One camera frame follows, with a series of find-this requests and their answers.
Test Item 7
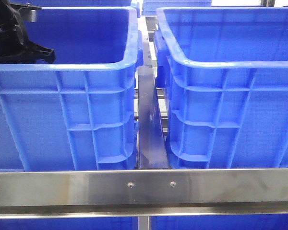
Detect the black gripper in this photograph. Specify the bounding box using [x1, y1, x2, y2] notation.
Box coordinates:
[0, 0, 56, 64]

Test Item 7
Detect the blue plastic bin with buttons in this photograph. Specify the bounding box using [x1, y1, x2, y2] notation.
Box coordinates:
[0, 7, 143, 172]

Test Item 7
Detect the distant blue crates row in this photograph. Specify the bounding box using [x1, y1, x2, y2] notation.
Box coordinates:
[10, 0, 288, 15]

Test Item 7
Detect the steel divider bar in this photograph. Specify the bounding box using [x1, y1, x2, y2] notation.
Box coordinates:
[138, 40, 168, 169]

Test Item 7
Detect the blue plastic bin at left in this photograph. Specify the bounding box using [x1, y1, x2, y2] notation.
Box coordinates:
[155, 7, 288, 169]

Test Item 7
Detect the blue bin lower shelf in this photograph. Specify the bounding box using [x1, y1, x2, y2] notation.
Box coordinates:
[0, 214, 288, 230]

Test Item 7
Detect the stainless steel rack rail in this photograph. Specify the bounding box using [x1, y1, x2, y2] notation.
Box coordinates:
[0, 168, 288, 219]

